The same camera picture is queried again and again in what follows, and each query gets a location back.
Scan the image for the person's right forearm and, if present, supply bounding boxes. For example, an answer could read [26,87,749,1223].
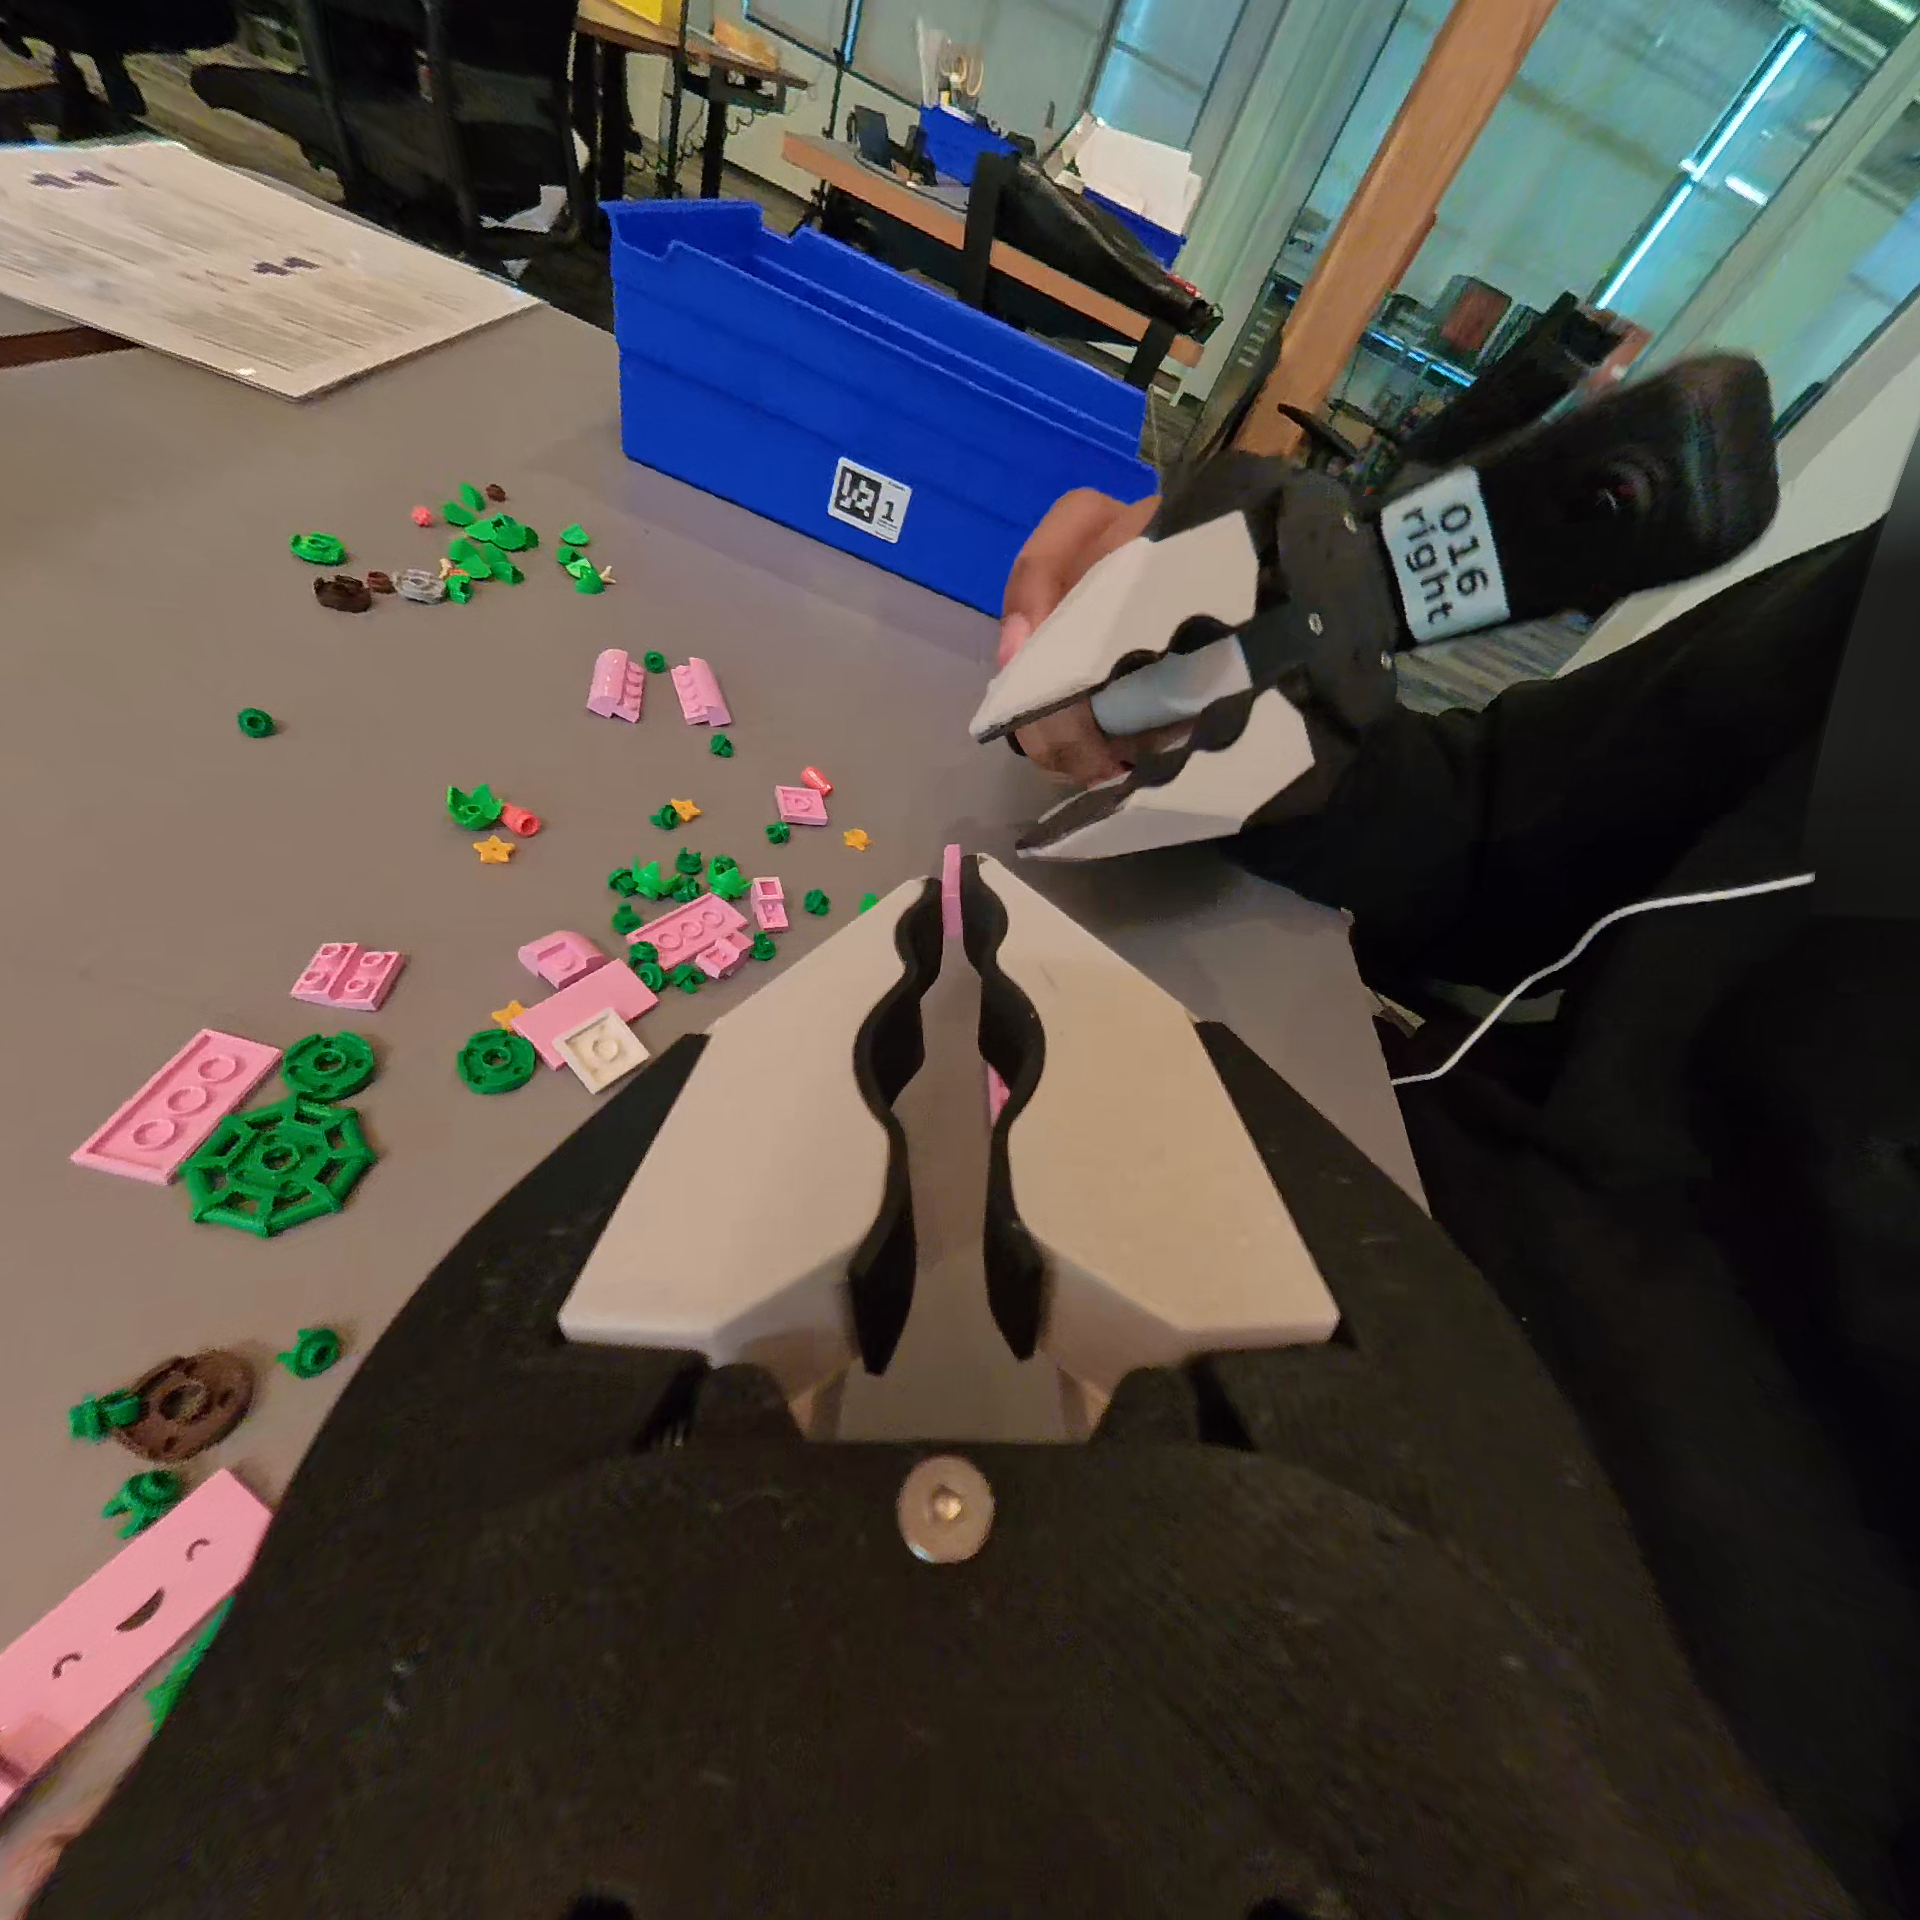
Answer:
[1222,517,1893,963]

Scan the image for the white square tile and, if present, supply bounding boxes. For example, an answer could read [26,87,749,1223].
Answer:
[550,1008,654,1089]

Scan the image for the green rod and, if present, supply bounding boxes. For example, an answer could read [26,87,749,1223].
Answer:
[145,1593,238,1731]

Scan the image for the dark brown small round piece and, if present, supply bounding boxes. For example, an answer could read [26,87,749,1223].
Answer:
[111,1351,254,1465]

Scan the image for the scattered pink bricks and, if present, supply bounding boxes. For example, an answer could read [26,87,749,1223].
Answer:
[0,785,835,1809]

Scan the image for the scattered green plant pieces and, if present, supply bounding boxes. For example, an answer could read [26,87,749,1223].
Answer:
[66,649,885,1538]

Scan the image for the person's right hand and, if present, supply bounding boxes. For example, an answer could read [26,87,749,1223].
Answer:
[997,488,1191,785]

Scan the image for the white cable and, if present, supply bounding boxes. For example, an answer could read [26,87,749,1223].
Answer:
[1387,872,1819,1085]

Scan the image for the wooden office desk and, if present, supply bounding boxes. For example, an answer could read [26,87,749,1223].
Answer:
[573,0,812,203]
[780,129,1210,368]

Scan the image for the pink long thin plate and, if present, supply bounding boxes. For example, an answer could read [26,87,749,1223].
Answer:
[939,844,1010,1124]

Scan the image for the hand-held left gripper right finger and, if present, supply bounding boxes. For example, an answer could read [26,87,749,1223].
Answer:
[961,853,1342,1445]

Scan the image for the printed paper sheet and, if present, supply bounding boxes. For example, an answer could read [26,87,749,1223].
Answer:
[0,139,543,403]

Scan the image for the black office chair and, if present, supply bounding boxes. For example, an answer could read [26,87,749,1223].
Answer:
[188,0,590,266]
[961,151,1227,395]
[1281,289,1653,490]

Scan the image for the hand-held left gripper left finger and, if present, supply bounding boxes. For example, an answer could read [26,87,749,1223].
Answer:
[557,874,951,1375]

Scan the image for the wooden pillar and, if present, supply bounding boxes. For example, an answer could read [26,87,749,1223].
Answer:
[1227,0,1565,460]

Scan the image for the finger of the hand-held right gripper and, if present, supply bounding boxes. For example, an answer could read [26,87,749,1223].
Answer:
[1015,690,1325,867]
[967,507,1281,747]

